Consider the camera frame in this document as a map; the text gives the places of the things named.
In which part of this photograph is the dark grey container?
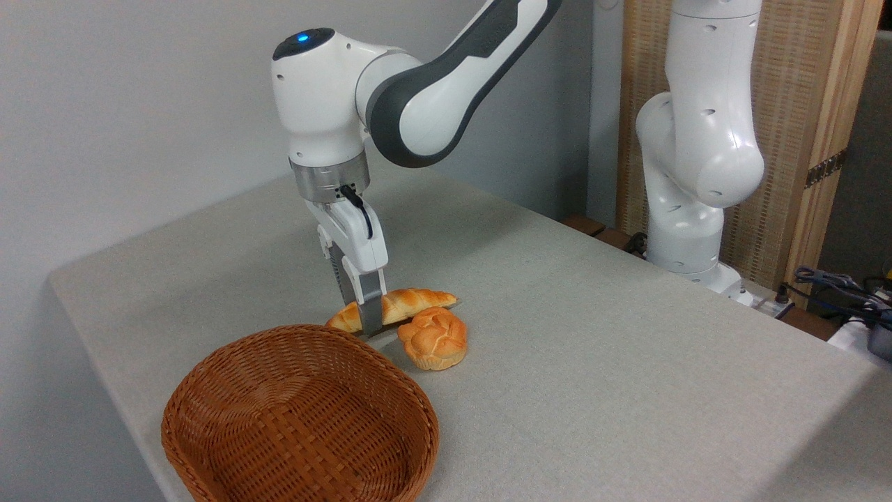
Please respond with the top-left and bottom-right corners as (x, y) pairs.
(867, 310), (892, 363)

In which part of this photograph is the power strip with plugs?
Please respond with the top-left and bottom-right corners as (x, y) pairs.
(751, 282), (796, 319)

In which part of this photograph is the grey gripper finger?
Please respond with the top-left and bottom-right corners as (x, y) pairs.
(318, 227), (360, 307)
(346, 268), (388, 338)

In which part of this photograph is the woven screen with wooden frame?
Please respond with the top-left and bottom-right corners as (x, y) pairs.
(616, 0), (886, 309)

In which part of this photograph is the brass hinge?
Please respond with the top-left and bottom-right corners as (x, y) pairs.
(805, 148), (849, 190)

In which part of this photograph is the grey tablecloth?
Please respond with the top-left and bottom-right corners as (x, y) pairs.
(47, 149), (892, 502)

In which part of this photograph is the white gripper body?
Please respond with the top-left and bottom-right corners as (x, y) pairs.
(307, 199), (389, 275)

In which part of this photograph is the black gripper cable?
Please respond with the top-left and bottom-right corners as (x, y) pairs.
(339, 184), (374, 240)

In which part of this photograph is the bundle of dark cables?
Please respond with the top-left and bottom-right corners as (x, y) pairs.
(793, 266), (892, 330)

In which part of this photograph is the long braided bread loaf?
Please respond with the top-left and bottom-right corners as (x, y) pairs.
(325, 288), (459, 335)

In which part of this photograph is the round knotted bread roll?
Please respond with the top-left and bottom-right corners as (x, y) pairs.
(397, 307), (468, 372)

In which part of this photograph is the brown wooden block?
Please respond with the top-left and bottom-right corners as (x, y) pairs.
(561, 215), (607, 238)

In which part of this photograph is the brown wicker basket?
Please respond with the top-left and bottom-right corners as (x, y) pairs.
(161, 324), (440, 502)

